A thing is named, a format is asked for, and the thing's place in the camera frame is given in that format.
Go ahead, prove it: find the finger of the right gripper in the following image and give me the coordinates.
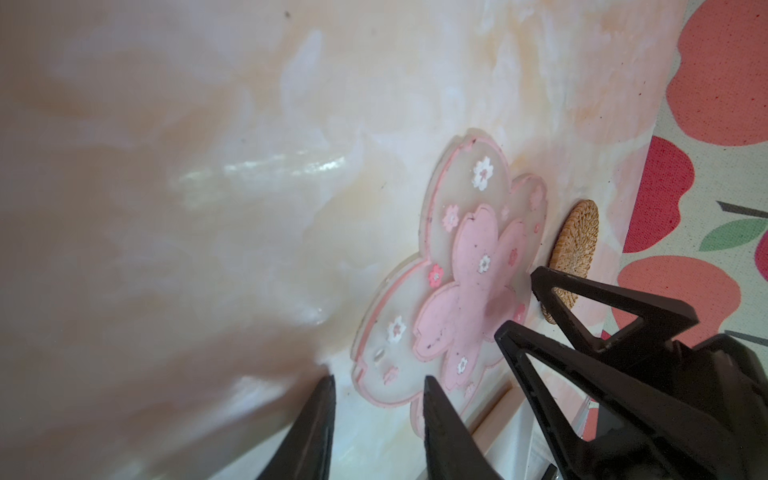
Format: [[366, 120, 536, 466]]
[[531, 266, 699, 354], [495, 322, 732, 479]]

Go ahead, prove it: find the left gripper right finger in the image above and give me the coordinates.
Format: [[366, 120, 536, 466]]
[[423, 375, 500, 480]]

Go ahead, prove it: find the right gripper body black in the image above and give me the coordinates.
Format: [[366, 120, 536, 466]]
[[539, 333, 768, 480]]

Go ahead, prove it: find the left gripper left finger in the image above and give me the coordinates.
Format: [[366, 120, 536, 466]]
[[257, 375, 336, 480]]

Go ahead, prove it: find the woven rattan round coaster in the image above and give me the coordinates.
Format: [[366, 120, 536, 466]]
[[541, 199, 601, 325]]

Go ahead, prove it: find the pink flower coaster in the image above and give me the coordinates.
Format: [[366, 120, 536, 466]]
[[351, 130, 548, 435]]

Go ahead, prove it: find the clear plastic tray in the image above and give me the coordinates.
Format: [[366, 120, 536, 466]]
[[472, 387, 555, 479]]

